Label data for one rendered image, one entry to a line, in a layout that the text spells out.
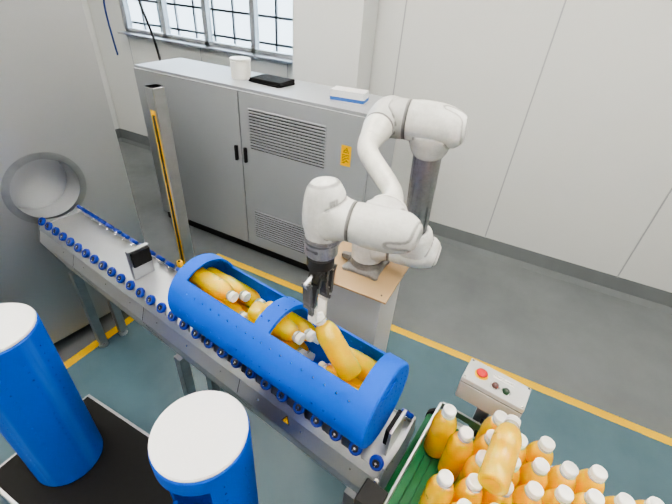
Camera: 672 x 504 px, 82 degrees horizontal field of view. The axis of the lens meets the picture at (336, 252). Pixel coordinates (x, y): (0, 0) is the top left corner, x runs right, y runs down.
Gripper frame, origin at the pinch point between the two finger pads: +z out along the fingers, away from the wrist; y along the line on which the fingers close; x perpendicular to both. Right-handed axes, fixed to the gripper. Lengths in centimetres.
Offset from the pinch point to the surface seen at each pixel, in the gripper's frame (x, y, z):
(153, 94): -116, -31, -34
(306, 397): 6.6, 12.4, 22.5
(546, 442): 68, -18, 22
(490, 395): 51, -26, 25
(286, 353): -4.6, 8.6, 14.7
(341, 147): -92, -147, 12
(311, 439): 8.3, 10.7, 45.8
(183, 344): -58, 11, 46
